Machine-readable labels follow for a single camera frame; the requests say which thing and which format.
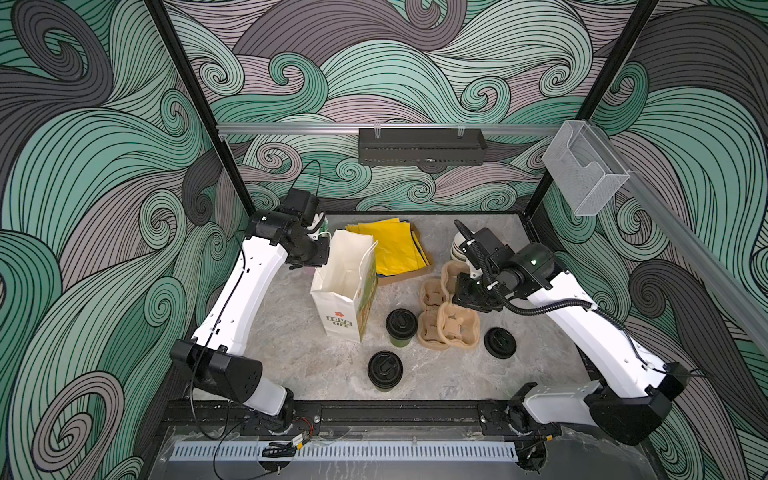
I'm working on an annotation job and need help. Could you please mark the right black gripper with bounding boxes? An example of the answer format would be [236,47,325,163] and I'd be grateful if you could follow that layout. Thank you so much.
[451,268,512,311]

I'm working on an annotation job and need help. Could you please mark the white paper takeout bag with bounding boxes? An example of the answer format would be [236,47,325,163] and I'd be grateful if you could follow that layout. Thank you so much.
[310,229,378,343]

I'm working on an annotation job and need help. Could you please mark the brown pulp carrier single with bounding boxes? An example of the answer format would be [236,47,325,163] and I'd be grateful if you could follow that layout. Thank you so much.
[436,261,481,350]

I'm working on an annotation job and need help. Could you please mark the green paper coffee cup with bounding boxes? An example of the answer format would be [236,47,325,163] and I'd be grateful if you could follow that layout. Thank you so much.
[389,334,414,348]

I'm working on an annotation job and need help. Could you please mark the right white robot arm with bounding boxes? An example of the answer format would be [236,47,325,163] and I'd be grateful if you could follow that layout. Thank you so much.
[454,221,690,446]

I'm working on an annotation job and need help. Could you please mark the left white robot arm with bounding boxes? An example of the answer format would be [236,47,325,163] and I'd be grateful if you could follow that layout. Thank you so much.
[170,211,330,417]

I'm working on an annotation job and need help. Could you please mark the black coffee lid stack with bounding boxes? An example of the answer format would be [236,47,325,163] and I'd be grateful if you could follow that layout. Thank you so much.
[483,327,517,360]

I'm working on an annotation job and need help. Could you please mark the stack of green paper cups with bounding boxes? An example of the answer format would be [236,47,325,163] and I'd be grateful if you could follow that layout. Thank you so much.
[450,233,467,262]

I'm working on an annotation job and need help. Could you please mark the pink cup of stirrers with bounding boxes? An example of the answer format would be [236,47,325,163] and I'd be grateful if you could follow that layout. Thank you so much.
[317,217,331,237]

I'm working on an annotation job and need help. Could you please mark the brown pulp cup carrier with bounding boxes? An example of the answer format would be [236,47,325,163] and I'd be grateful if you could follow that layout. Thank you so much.
[416,277,451,351]

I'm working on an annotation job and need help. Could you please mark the yellow napkin stack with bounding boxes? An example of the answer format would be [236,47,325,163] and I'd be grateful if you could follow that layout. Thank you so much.
[345,218,430,277]

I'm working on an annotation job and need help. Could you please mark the brown cardboard napkin tray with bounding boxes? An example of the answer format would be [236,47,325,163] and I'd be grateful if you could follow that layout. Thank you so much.
[376,221,434,285]

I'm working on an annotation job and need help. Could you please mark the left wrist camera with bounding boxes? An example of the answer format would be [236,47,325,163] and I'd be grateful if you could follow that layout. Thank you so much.
[278,188,319,228]

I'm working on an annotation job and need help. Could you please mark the black wall-mounted tray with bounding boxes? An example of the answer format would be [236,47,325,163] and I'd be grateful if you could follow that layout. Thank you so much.
[358,127,488,169]

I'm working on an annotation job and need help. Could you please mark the clear acrylic wall holder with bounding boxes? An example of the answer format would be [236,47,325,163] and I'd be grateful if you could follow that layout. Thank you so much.
[543,120,630,217]

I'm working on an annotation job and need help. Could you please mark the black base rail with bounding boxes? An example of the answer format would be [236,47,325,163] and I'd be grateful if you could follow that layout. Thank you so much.
[161,398,637,438]

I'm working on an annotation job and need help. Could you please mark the white slotted cable duct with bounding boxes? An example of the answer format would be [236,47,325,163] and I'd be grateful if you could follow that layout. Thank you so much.
[169,441,518,463]

